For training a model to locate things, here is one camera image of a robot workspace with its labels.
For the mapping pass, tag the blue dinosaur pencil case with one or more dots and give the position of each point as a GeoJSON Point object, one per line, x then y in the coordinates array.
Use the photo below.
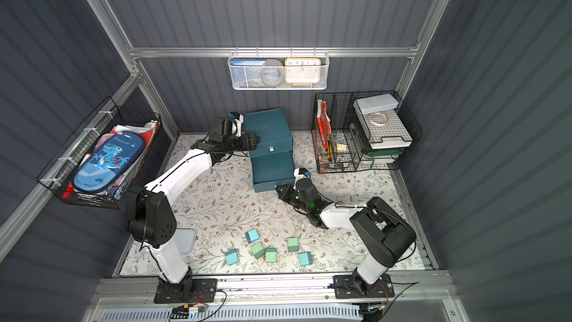
{"type": "Point", "coordinates": [108, 162]}

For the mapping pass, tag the green plug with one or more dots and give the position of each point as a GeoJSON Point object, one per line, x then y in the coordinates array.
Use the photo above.
{"type": "Point", "coordinates": [258, 250]}
{"type": "Point", "coordinates": [271, 255]}
{"type": "Point", "coordinates": [293, 244]}

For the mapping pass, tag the green plug right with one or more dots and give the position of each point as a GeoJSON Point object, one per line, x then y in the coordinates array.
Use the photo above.
{"type": "Point", "coordinates": [293, 244]}

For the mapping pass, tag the teal drawer cabinet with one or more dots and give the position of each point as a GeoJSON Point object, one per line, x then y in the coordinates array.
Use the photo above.
{"type": "Point", "coordinates": [272, 161]}

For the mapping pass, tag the floral table mat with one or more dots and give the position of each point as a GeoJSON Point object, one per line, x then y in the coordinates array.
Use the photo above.
{"type": "Point", "coordinates": [221, 206]}

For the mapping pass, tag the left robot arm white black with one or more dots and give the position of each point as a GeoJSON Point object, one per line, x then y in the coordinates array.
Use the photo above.
{"type": "Point", "coordinates": [153, 223]}

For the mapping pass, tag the black wire side basket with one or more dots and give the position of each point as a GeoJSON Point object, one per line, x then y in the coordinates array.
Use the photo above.
{"type": "Point", "coordinates": [108, 118]}

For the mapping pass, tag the white wire wall basket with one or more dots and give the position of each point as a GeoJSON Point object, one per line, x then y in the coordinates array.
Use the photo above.
{"type": "Point", "coordinates": [245, 71]}

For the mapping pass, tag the blue plug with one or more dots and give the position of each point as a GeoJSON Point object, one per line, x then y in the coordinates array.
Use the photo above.
{"type": "Point", "coordinates": [252, 236]}
{"type": "Point", "coordinates": [305, 259]}
{"type": "Point", "coordinates": [232, 257]}

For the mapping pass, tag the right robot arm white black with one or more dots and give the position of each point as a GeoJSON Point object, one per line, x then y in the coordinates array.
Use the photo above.
{"type": "Point", "coordinates": [385, 234]}

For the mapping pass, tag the yellow alarm clock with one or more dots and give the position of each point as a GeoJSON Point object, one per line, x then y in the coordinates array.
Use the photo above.
{"type": "Point", "coordinates": [302, 71]}

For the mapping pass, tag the green plug left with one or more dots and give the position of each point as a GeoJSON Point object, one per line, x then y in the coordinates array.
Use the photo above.
{"type": "Point", "coordinates": [258, 250]}

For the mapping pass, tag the white box on organizer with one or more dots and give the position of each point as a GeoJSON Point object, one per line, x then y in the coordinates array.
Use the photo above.
{"type": "Point", "coordinates": [376, 104]}

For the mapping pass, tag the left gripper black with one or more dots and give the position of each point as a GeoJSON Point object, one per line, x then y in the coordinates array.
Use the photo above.
{"type": "Point", "coordinates": [247, 141]}

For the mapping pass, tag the green plug middle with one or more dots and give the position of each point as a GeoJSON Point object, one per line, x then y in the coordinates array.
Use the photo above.
{"type": "Point", "coordinates": [271, 255]}

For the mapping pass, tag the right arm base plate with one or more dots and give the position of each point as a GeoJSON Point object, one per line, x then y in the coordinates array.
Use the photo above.
{"type": "Point", "coordinates": [352, 287]}

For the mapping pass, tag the checkered notebook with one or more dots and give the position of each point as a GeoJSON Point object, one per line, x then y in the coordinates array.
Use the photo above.
{"type": "Point", "coordinates": [384, 130]}

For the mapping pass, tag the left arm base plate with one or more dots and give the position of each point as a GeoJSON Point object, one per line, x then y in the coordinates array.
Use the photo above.
{"type": "Point", "coordinates": [186, 292]}

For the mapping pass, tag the red book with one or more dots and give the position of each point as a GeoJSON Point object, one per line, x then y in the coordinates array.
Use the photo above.
{"type": "Point", "coordinates": [324, 129]}

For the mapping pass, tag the black wire desk organizer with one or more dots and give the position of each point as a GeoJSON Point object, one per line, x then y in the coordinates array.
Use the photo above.
{"type": "Point", "coordinates": [350, 151]}

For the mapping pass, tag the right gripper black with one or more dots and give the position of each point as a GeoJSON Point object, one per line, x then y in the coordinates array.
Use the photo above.
{"type": "Point", "coordinates": [287, 192]}

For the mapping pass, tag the light blue tin box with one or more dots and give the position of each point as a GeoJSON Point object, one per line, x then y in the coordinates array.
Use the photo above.
{"type": "Point", "coordinates": [185, 239]}

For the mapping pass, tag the grey tape roll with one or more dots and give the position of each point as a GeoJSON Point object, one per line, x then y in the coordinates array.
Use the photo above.
{"type": "Point", "coordinates": [272, 73]}

